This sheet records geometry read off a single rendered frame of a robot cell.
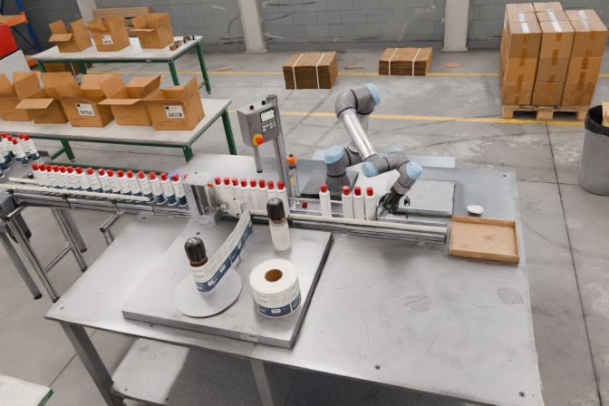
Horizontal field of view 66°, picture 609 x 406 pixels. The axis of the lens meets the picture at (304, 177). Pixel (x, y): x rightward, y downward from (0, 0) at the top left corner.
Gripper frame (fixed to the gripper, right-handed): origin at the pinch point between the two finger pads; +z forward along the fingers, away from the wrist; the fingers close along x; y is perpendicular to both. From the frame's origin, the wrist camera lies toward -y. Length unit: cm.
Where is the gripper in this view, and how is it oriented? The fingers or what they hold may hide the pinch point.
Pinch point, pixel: (380, 214)
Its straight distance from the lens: 241.1
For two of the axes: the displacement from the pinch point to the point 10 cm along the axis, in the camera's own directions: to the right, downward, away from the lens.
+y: -2.9, 5.4, -7.9
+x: 8.8, 4.7, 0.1
